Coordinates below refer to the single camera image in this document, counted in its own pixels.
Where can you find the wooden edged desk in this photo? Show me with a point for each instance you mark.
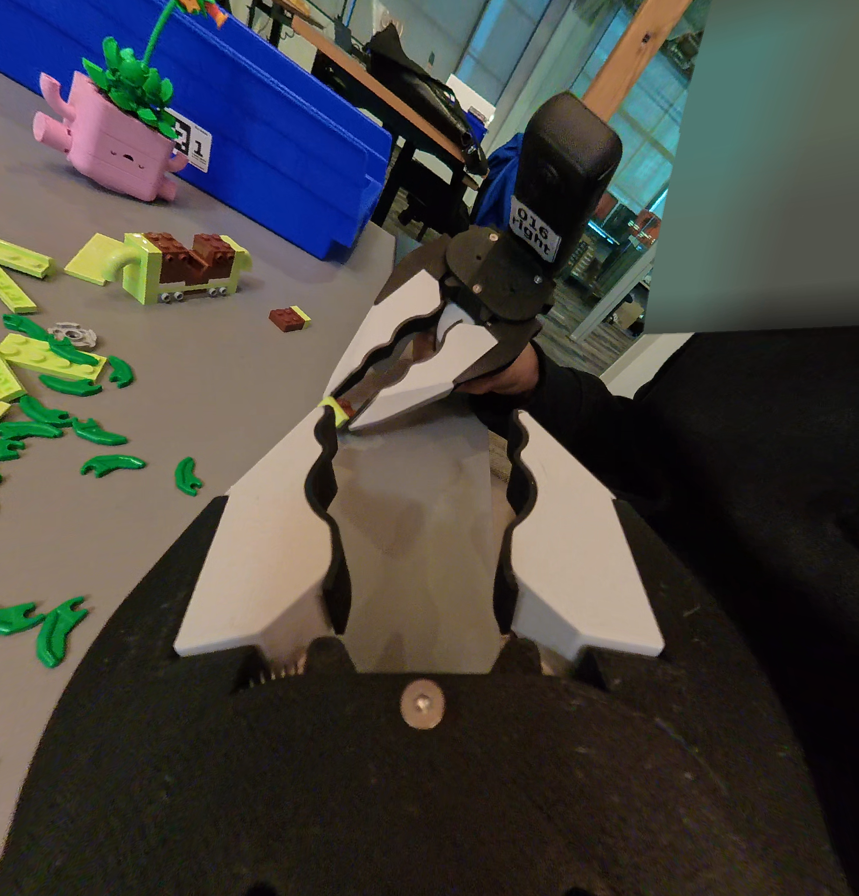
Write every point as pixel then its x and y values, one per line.
pixel 331 52

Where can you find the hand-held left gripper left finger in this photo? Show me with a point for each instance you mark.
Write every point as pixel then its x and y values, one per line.
pixel 261 560

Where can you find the scattered lime bricks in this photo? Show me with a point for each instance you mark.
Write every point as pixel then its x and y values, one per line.
pixel 16 253

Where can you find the white table leg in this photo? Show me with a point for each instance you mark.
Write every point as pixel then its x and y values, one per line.
pixel 615 302

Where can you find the blue plastic bin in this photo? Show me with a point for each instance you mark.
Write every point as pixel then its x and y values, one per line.
pixel 282 140

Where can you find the black bag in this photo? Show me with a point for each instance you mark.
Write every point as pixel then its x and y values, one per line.
pixel 415 77

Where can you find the white printed label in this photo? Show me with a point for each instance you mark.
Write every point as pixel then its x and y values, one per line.
pixel 191 143

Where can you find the wooden post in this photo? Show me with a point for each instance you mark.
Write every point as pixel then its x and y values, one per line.
pixel 632 63

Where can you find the blue cloth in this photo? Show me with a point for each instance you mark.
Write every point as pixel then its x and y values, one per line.
pixel 499 182

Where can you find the person's right hand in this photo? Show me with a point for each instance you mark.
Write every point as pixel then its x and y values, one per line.
pixel 510 378

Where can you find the small brown and lime brick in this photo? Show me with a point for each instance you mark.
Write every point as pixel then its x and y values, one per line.
pixel 286 320
pixel 337 418

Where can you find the brown lime brick build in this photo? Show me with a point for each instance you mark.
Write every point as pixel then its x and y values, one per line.
pixel 181 255

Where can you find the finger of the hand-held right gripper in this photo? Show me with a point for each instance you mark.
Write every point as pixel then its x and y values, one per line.
pixel 429 381
pixel 394 315

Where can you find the pink brick pot with plant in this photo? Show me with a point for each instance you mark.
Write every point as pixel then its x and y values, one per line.
pixel 114 150

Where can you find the grey round brick piece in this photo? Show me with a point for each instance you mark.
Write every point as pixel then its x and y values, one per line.
pixel 72 334

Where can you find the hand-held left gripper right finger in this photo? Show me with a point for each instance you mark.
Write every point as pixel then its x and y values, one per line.
pixel 583 560

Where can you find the scattered green leaf pieces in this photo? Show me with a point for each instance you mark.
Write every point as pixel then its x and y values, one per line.
pixel 9 619

